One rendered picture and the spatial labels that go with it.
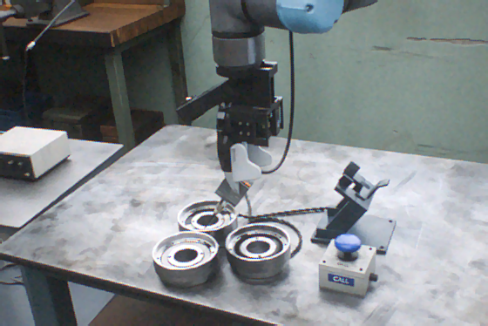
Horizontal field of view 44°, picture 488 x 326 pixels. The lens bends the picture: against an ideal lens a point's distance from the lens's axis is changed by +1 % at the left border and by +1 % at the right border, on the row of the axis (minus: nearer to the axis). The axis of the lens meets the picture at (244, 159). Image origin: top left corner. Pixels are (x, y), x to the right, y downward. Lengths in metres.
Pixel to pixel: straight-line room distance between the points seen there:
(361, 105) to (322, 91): 0.17
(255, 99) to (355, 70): 1.71
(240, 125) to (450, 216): 0.45
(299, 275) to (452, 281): 0.23
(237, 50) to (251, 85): 0.06
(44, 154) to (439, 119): 1.57
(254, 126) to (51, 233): 0.48
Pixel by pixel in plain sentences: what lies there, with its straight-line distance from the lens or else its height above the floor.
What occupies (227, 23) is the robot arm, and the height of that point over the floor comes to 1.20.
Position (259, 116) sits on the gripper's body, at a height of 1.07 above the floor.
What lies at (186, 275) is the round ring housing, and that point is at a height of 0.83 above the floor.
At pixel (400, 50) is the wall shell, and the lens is 2.49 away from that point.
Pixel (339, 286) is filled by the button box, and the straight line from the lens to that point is 0.93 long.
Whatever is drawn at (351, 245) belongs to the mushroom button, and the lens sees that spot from 0.91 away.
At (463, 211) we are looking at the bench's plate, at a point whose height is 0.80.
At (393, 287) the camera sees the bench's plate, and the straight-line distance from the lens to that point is 0.96.
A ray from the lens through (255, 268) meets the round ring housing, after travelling 0.95.
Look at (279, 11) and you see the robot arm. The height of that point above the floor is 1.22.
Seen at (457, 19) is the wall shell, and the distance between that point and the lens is 2.43.
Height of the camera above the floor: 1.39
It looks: 26 degrees down
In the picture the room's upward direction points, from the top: 4 degrees counter-clockwise
